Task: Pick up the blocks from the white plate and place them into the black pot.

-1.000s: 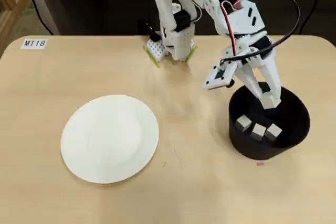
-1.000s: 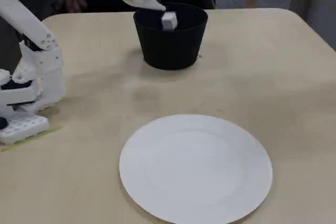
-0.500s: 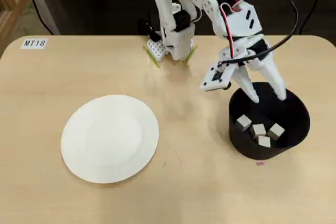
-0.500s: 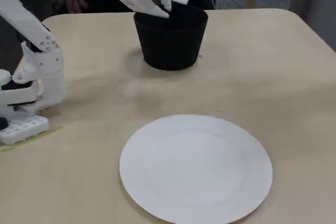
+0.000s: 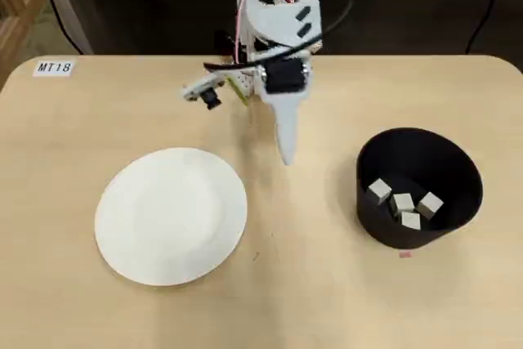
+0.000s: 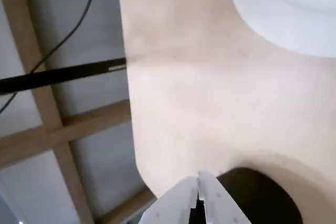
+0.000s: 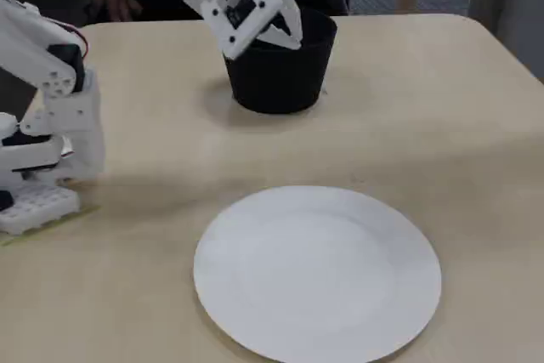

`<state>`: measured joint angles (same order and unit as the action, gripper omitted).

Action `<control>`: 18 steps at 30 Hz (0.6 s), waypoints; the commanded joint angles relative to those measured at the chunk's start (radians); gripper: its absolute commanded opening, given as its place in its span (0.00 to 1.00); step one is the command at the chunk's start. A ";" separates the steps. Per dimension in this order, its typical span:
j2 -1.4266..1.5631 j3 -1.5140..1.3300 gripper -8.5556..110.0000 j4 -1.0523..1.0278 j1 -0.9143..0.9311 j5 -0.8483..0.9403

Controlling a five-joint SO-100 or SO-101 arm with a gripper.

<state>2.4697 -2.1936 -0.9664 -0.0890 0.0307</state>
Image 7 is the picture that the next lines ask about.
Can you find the person hand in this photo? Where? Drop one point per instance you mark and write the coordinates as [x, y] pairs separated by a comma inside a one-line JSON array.
[[123, 3]]

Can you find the black round pot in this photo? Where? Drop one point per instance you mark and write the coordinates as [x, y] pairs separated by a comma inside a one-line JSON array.
[[276, 82]]

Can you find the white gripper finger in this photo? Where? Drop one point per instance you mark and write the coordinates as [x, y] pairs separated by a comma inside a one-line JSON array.
[[291, 18], [280, 35]]

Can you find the white perforated base plate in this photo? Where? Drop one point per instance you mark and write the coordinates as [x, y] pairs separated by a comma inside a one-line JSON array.
[[38, 208]]

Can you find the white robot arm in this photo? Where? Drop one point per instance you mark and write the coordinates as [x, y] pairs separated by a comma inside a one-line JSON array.
[[64, 103]]

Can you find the white round plate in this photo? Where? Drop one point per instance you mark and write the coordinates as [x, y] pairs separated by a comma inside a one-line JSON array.
[[319, 286]]

